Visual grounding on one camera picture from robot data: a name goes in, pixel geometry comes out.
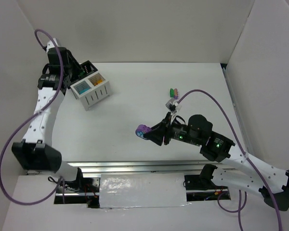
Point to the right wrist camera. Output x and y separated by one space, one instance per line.
173 106

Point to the aluminium table rail front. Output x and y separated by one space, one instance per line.
138 167

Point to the white slotted container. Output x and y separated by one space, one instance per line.
95 94

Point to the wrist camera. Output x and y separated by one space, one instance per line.
51 44
173 106

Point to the white foam board front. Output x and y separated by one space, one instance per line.
142 190

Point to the yellow rounded lego brick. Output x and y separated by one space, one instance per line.
97 82

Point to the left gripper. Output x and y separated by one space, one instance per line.
77 70

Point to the purple lotus lego brick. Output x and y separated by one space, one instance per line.
141 130

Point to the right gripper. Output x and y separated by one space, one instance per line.
165 132

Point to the aluminium rail right side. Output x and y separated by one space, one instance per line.
236 108

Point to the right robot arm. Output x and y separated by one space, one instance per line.
256 176

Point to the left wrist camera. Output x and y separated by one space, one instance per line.
51 44

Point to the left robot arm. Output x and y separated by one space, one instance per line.
35 151

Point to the black slotted container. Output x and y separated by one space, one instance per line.
88 68

